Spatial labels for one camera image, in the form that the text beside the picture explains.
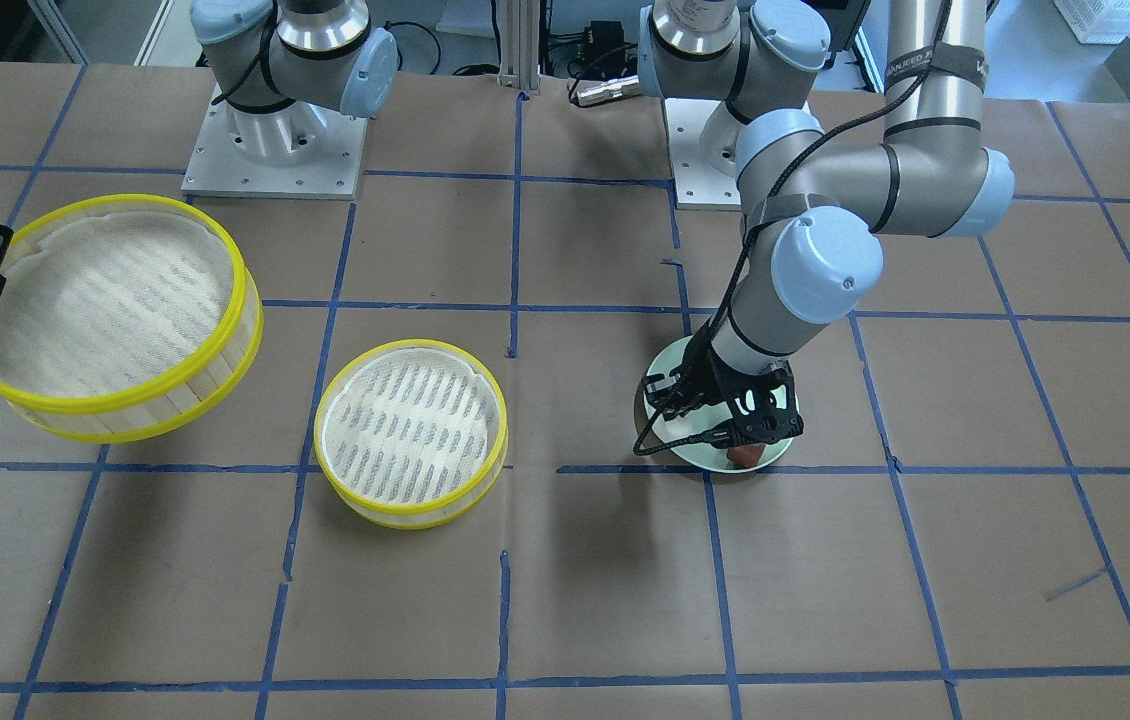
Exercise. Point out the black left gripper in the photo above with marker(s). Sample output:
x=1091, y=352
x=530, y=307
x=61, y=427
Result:
x=708, y=381

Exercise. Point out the brown bun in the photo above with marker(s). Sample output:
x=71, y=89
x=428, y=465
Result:
x=746, y=457

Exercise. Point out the yellow steamer layer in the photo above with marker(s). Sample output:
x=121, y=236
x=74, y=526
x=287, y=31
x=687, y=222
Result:
x=124, y=317
x=412, y=434

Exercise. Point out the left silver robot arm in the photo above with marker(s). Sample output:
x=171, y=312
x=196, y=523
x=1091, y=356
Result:
x=813, y=205

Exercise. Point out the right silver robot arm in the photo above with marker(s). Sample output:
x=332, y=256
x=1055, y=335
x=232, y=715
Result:
x=284, y=69

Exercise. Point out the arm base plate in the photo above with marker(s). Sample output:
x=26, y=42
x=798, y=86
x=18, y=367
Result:
x=718, y=162
x=300, y=152

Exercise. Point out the aluminium frame post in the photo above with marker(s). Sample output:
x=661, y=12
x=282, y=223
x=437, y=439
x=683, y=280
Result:
x=518, y=33

